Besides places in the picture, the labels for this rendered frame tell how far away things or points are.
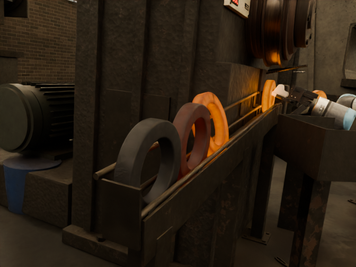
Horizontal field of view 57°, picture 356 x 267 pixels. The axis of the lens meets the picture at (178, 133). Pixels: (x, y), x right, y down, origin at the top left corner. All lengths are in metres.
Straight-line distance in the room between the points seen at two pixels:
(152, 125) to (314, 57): 3.86
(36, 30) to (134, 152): 7.97
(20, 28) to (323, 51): 6.17
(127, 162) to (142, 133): 0.05
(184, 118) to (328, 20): 3.77
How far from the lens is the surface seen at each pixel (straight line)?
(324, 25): 4.37
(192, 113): 0.70
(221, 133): 0.98
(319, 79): 4.31
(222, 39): 1.22
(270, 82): 1.54
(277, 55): 1.49
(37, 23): 8.47
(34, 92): 1.99
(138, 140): 0.53
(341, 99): 1.72
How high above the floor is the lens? 0.84
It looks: 11 degrees down
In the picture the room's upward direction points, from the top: 5 degrees clockwise
